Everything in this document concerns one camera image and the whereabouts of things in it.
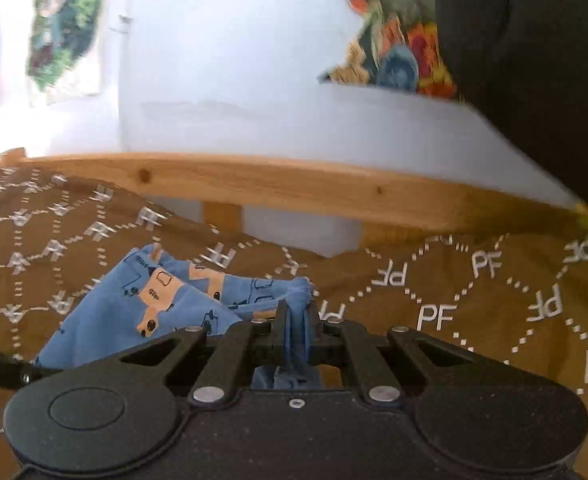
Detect brown PF patterned blanket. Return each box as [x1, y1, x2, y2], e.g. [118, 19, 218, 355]
[0, 168, 588, 479]

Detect anime girl wall poster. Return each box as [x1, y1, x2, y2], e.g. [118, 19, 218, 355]
[26, 0, 105, 93]

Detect colourful landscape wall poster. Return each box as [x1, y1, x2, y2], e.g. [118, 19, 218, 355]
[319, 0, 458, 100]

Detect black padded jacket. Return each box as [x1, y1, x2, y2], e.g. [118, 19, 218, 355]
[435, 0, 588, 204]

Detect wooden bed frame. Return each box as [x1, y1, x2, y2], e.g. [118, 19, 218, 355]
[0, 148, 579, 247]

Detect blue patterned pajama pants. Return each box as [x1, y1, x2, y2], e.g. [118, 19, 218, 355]
[34, 244, 321, 390]

